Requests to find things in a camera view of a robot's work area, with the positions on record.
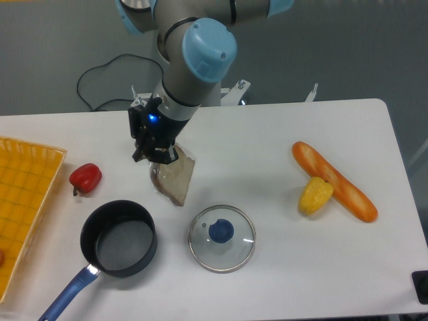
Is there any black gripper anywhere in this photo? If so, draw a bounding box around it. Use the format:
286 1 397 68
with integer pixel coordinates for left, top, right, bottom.
128 97 188 165

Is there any toast slice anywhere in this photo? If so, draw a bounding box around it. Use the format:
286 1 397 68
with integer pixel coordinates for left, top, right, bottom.
149 144 196 207

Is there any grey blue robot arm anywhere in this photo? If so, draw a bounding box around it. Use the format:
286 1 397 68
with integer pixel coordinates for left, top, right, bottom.
115 1 294 165

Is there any red bell pepper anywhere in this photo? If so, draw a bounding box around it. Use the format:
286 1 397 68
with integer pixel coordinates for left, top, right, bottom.
69 163 102 197

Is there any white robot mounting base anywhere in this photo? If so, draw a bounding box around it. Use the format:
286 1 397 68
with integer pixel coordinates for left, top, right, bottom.
130 79 251 107

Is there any glass lid blue knob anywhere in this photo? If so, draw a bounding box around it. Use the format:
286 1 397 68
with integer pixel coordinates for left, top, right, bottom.
187 205 256 274

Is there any yellow woven basket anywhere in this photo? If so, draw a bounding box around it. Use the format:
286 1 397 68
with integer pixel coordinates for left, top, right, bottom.
1 136 67 303

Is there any yellow bell pepper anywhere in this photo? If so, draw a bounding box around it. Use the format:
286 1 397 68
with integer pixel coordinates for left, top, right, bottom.
298 177 334 215

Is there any orange baguette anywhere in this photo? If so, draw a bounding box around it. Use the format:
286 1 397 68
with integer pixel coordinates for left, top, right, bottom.
292 141 378 223

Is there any black device at table corner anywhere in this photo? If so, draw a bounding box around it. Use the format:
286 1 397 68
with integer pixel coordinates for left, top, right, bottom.
411 270 428 305

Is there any black cable on floor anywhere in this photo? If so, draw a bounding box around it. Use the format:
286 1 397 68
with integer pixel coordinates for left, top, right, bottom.
76 53 165 112

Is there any black pot blue handle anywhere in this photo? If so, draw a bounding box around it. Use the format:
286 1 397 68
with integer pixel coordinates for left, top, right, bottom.
39 200 158 320

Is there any white table bracket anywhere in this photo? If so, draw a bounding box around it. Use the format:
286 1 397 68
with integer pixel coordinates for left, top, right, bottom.
305 83 318 102

